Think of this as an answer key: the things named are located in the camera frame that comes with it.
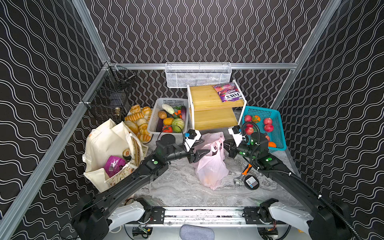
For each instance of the wooden two-tier shelf rack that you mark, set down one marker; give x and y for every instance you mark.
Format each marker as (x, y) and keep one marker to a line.
(208, 112)

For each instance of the orange fruit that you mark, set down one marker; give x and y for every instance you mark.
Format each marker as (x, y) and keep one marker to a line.
(272, 145)

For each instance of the white plastic vegetable basket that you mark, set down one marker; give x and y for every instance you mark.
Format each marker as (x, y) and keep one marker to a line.
(156, 124)

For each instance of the white wire wall basket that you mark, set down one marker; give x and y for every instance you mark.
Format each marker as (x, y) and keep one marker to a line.
(181, 75)

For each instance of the large bread loaf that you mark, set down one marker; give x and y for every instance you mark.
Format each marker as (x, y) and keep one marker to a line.
(132, 126)

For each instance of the green drink can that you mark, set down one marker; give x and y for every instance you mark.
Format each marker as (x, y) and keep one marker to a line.
(127, 155)

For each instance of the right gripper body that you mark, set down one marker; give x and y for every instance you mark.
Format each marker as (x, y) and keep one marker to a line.
(233, 151)

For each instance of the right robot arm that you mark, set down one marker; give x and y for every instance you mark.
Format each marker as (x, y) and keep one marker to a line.
(322, 219)

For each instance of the green cabbage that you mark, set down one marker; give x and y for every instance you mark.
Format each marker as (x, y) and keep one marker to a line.
(178, 125)

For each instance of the black wire wall basket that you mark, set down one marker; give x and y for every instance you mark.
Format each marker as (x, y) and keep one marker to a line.
(110, 98)

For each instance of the cream canvas tote bag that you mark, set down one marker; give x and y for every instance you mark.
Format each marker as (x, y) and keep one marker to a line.
(111, 139)

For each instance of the brown potato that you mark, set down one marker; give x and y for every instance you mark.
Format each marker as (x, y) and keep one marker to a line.
(162, 115)

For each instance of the teal plastic fruit basket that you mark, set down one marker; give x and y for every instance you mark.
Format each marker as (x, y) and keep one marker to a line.
(269, 122)

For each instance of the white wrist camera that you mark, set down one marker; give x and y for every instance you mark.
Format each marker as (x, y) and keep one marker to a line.
(190, 137)
(236, 133)

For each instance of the grey cloth pad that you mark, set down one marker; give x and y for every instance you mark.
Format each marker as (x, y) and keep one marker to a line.
(189, 232)

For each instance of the pink plastic grocery bag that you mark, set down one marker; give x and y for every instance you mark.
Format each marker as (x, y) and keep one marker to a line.
(211, 169)

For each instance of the black round tape measure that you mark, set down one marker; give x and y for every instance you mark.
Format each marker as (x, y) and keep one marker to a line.
(251, 182)

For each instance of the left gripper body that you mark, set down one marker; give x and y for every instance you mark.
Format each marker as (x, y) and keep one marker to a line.
(191, 154)

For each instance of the red apple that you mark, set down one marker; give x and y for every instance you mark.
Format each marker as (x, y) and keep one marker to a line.
(268, 128)

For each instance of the metal base rail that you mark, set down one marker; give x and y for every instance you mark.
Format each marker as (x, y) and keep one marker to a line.
(206, 217)

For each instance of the red tomato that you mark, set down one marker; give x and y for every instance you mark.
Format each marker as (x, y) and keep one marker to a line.
(167, 129)

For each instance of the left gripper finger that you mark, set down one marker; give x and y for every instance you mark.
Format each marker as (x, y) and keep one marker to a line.
(196, 158)
(202, 152)

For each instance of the yellow orange vegetable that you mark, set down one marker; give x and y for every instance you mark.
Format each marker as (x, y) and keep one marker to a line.
(168, 121)

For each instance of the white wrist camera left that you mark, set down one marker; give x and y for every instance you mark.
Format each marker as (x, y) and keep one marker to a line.
(190, 137)

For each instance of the orange box cutter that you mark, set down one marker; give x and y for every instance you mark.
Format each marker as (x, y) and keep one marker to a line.
(238, 181)

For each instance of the purple snack packet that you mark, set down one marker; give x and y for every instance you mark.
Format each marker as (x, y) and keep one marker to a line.
(114, 165)

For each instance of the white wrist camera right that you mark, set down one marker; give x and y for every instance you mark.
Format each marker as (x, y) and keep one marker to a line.
(236, 133)

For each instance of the purple Fox's candy bag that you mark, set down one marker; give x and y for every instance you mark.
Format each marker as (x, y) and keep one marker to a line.
(228, 92)

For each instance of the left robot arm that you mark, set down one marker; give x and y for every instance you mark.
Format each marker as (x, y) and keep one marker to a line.
(91, 219)

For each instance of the long braided bread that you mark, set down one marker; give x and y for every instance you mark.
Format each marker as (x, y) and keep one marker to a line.
(134, 117)

